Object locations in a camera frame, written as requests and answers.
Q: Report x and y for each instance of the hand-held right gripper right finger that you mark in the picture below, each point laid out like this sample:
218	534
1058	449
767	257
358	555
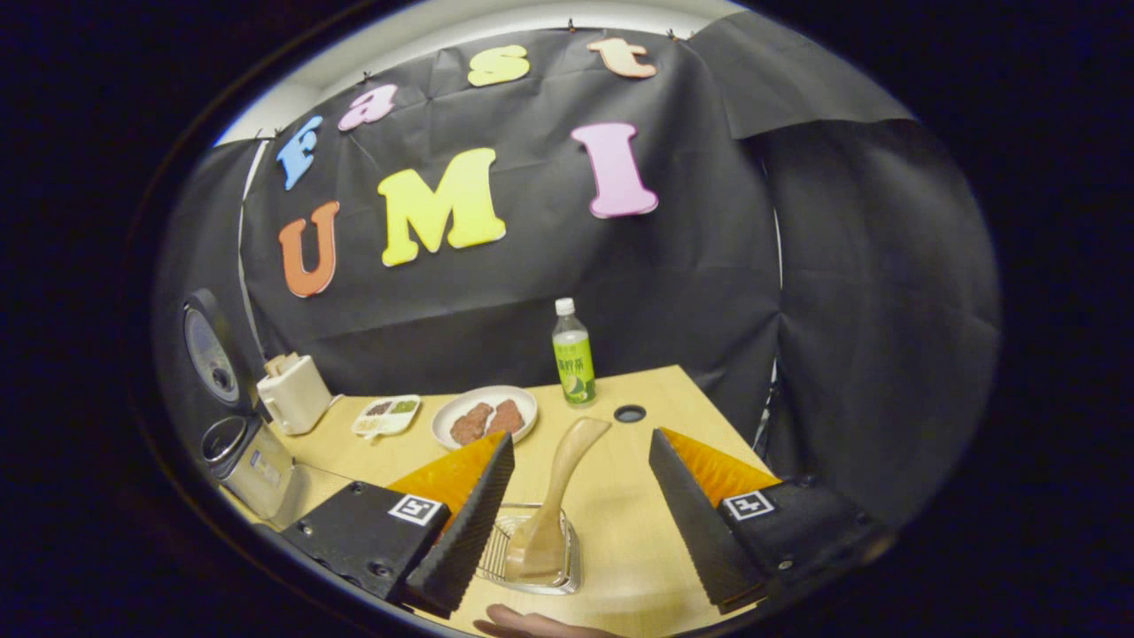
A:
695	540

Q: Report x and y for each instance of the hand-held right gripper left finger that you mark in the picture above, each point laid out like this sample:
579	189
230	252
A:
469	540

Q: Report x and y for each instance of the wooden spoon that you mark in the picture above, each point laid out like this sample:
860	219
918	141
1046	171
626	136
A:
567	461

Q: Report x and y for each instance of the grey rice cooker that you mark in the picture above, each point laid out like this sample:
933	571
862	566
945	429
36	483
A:
257	470

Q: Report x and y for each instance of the brown meat piece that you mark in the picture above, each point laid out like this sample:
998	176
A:
469	425
507	416

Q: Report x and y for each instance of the black table grommet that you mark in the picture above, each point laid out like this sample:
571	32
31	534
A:
630	414

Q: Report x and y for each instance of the white round plate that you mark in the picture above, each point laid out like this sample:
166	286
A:
483	396

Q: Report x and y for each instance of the white divided grain dish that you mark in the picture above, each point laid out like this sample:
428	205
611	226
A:
385	418

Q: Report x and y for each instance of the green tea bottle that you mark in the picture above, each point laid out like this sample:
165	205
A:
574	363

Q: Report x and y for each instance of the white toaster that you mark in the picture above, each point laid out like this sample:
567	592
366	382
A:
297	399

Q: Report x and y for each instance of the black backdrop cloth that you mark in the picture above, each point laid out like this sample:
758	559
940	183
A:
691	292

